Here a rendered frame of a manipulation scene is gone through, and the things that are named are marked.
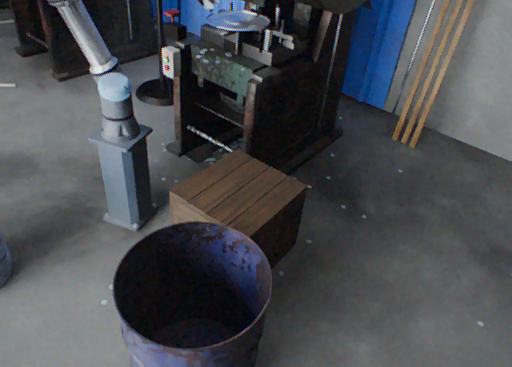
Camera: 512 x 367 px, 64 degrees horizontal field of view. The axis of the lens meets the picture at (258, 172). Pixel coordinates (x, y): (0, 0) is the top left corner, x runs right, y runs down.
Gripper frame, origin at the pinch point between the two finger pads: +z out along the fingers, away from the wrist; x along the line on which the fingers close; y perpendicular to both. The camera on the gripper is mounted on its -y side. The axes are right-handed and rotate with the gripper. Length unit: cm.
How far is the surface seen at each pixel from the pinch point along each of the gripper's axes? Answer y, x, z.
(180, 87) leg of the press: -20.8, -16.1, 41.0
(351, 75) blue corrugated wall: 15, 100, 123
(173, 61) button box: -19.7, -14.2, 24.7
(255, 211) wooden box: 58, -58, 31
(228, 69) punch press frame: 6.4, -5.4, 27.1
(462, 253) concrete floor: 128, -6, 94
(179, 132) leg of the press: -22, -28, 65
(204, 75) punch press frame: -9.0, -8.0, 35.0
